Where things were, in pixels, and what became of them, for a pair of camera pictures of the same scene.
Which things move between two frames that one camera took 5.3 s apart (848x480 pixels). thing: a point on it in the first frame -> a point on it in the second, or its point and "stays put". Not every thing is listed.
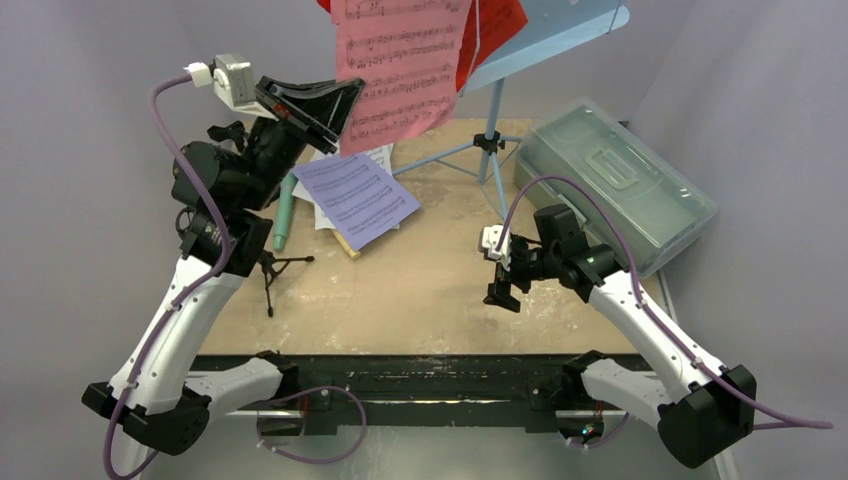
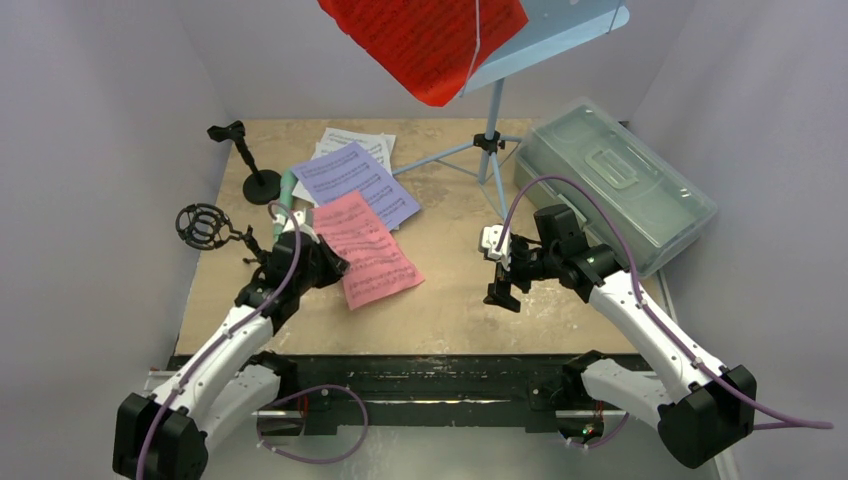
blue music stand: [550, 25] stays put
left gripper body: [291, 112] -> [321, 270]
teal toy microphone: [286, 193] stays put
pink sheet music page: [408, 54] -> [378, 267]
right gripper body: [515, 266] stays put
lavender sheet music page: [362, 198] stays put
